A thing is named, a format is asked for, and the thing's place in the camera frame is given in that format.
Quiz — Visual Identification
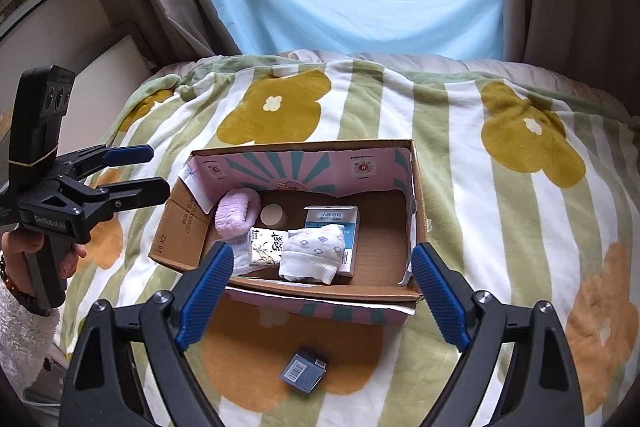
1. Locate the beige round jar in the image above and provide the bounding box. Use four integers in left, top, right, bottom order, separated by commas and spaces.
259, 204, 288, 230

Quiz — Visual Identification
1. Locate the white bedside panel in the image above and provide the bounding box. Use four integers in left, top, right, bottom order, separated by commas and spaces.
58, 35, 152, 154

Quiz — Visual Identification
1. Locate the pink lined cardboard box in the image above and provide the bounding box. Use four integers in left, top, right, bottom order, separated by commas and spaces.
149, 139, 426, 324

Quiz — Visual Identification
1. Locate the person's left hand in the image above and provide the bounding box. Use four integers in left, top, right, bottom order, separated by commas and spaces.
0, 231, 87, 287

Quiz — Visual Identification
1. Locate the floral striped bed blanket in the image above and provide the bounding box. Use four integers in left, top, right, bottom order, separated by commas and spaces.
54, 50, 639, 426

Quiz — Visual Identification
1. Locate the small dark blue box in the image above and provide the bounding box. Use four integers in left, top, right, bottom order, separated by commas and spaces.
279, 348, 328, 395

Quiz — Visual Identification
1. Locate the white floral rolled sock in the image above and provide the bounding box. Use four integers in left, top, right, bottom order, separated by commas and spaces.
279, 223, 345, 285

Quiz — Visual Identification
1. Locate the white patterned tissue pack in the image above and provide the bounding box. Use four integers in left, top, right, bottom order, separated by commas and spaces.
231, 228, 288, 275

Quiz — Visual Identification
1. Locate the white blue medicine box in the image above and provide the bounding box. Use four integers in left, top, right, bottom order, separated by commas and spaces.
304, 204, 362, 278

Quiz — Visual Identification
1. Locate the white fluffy sleeve forearm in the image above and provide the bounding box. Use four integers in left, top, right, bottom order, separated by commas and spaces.
0, 284, 60, 395

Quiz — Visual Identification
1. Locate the pink fluffy towel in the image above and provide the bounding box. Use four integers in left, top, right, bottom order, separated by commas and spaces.
214, 187, 262, 239

